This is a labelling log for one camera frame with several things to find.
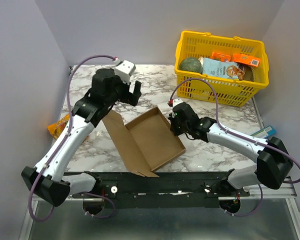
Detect brown cardboard box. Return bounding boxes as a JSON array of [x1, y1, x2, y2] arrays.
[[102, 107, 186, 178]]

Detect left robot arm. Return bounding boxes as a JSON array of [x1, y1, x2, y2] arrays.
[[21, 63, 141, 207]]

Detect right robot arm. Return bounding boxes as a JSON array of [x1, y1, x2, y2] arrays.
[[168, 99, 293, 196]]

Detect orange snack box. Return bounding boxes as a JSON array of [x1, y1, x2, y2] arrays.
[[210, 51, 232, 62]]

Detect green round melon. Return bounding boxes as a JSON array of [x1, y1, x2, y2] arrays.
[[178, 57, 203, 74]]

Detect light blue chips bag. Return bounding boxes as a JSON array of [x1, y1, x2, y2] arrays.
[[202, 57, 244, 79]]

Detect yellow plastic basket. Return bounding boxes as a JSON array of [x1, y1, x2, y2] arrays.
[[174, 30, 269, 107]]

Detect orange candy bag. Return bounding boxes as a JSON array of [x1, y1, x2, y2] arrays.
[[47, 114, 70, 140]]

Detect orange juice carton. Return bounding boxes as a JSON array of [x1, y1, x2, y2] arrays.
[[231, 53, 261, 67]]

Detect blue small packet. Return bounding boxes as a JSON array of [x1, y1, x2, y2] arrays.
[[251, 125, 277, 139]]

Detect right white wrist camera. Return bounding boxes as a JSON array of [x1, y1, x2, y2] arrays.
[[167, 98, 184, 108]]

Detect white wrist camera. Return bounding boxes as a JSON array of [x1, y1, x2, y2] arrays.
[[114, 60, 136, 85], [167, 98, 184, 108]]

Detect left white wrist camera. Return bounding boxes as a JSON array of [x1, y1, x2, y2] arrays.
[[114, 60, 136, 85]]

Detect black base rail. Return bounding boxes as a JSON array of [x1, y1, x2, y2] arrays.
[[72, 171, 251, 210]]

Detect aluminium frame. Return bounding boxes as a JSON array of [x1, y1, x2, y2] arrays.
[[19, 186, 300, 240]]

